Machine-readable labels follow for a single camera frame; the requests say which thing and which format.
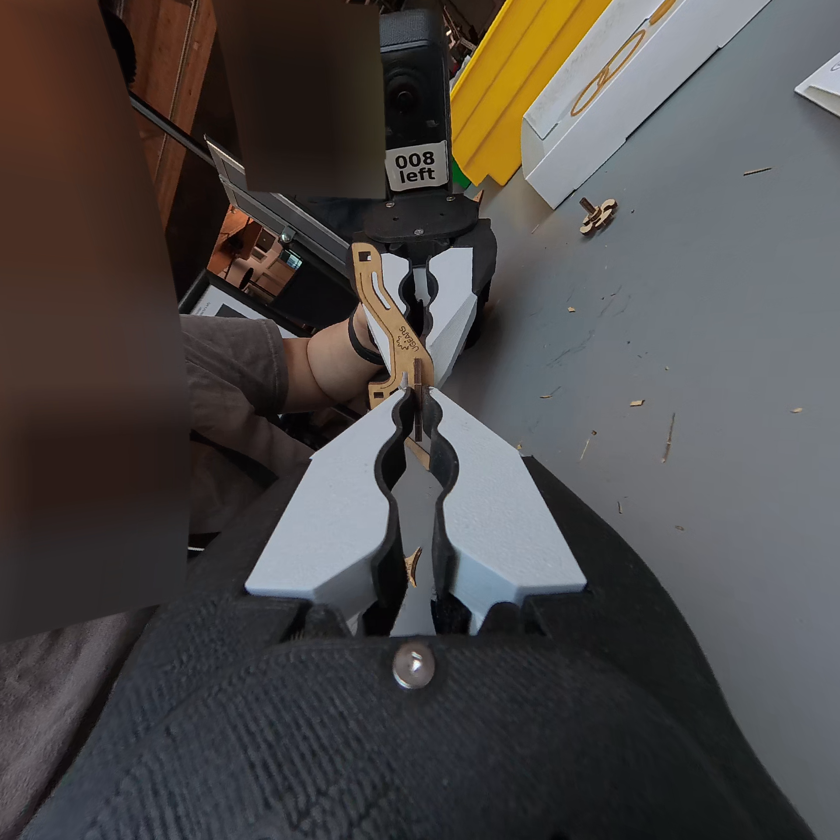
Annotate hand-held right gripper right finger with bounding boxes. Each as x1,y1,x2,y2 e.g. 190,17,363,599
425,386,588,636

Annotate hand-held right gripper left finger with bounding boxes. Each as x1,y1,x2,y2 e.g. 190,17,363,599
245,392,404,636

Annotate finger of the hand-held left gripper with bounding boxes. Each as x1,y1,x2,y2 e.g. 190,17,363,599
422,248,476,389
363,253,427,368

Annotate long wooden lever part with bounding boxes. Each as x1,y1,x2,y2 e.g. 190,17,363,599
350,241,437,475

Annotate person's left forearm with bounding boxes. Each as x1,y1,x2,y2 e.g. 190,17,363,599
282,322,336,416

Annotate person's left hand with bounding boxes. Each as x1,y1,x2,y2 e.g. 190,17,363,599
320,319,389,412

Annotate yellow plastic bin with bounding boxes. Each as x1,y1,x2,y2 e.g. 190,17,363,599
449,0,614,188

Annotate white cardboard tray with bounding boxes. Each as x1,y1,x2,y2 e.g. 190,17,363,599
521,0,774,210

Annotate group of tan rubber bands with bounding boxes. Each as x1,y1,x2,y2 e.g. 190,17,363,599
570,0,677,119

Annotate white folded paper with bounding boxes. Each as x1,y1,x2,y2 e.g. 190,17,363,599
794,49,840,123

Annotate grey metal frame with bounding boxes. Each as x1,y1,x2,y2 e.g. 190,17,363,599
203,133,358,265

